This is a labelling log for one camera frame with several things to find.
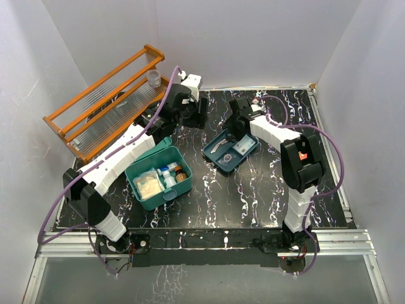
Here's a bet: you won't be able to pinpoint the black handled scissors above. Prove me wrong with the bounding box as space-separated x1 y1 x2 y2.
210 134 235 154

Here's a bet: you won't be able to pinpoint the light blue sachet packet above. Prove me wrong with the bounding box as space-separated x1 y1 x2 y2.
232 135 256 156

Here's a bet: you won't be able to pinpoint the teal divider tray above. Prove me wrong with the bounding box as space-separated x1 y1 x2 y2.
202 129 259 174

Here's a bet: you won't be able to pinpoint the bandage roll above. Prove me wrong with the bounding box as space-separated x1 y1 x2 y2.
156 162 178 175

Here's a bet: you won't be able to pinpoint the brown medicine bottle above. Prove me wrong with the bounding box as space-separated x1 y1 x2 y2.
174 165 188 183

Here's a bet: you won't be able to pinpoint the green medicine kit box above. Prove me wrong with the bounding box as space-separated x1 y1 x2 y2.
125 137 192 211

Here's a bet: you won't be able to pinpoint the white plastic bottle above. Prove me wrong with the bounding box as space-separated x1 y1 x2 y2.
162 170 177 189

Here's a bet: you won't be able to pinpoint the bag of cotton balls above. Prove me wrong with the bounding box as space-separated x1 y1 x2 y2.
132 169 165 201

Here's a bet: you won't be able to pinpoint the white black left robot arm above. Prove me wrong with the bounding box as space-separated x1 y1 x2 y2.
63 75 208 253

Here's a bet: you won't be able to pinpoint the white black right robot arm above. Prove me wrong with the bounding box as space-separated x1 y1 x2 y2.
223 98 326 251

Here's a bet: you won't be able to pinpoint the clear plastic cup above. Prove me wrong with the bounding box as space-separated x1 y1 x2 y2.
146 69 161 88

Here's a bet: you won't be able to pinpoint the orange wooden shelf rack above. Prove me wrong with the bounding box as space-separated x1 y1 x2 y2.
43 44 168 164

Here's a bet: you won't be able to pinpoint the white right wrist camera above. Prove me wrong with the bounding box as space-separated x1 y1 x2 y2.
251 99 261 111

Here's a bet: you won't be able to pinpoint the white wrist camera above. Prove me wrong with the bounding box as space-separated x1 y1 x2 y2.
251 99 261 111
178 70 203 100

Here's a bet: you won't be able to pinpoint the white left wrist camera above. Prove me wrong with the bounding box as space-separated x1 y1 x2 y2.
178 70 203 100

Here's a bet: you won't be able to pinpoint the black front mounting rail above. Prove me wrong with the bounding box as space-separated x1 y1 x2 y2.
133 228 287 267

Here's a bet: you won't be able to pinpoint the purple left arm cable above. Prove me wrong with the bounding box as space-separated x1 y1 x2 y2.
37 65 186 276

